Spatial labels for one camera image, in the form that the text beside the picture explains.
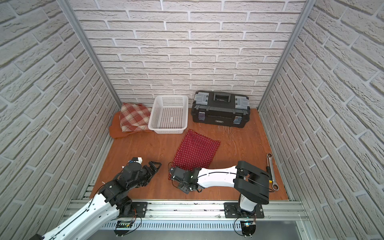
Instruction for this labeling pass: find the red polka dot skirt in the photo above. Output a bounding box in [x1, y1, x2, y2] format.
[172, 130, 221, 171]

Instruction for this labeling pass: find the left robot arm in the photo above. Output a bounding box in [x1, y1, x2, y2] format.
[30, 158, 162, 240]

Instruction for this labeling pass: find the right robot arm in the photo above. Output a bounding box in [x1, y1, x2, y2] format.
[169, 161, 272, 217]

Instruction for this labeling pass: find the orange skirt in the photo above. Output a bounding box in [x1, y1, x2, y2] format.
[109, 112, 135, 139]

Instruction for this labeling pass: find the white plastic basket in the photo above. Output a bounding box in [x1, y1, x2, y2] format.
[148, 95, 189, 134]

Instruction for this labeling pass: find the red plaid skirt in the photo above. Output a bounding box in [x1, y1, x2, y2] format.
[119, 103, 152, 132]

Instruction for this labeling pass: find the left controller board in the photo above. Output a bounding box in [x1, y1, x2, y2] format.
[114, 221, 135, 237]

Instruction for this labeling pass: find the controller board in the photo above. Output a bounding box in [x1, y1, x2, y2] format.
[240, 221, 257, 238]
[114, 221, 135, 237]

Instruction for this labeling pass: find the black plastic toolbox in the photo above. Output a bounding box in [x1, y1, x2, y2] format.
[191, 91, 251, 128]

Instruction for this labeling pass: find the right controller board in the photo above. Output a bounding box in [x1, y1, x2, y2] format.
[240, 221, 257, 238]

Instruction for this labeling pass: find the aluminium mounting rail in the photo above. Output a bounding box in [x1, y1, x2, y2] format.
[133, 200, 309, 221]

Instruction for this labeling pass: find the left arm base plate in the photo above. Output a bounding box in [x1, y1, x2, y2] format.
[119, 202, 148, 218]

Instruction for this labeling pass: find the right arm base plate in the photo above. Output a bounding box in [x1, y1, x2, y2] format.
[224, 202, 265, 219]

